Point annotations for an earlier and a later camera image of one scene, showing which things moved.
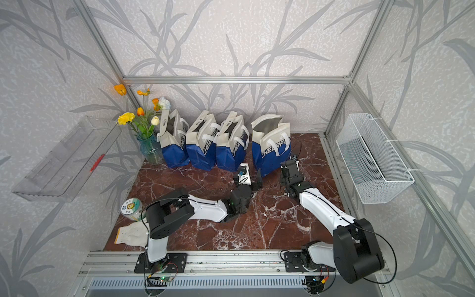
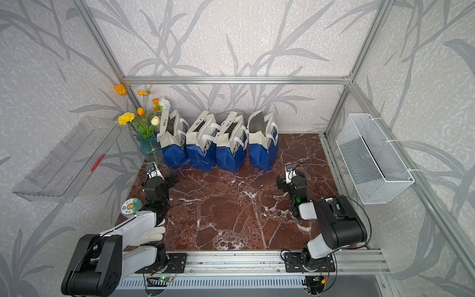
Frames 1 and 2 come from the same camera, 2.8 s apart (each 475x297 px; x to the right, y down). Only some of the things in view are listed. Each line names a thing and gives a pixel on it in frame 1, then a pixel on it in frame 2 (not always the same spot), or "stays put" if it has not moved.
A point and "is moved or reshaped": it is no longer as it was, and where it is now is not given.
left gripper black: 257,186 -> 171,182
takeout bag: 172,138 stays put
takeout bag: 201,142 stays put
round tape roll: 132,208 stays put
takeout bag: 232,142 stays put
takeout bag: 271,144 is moved or reshaped
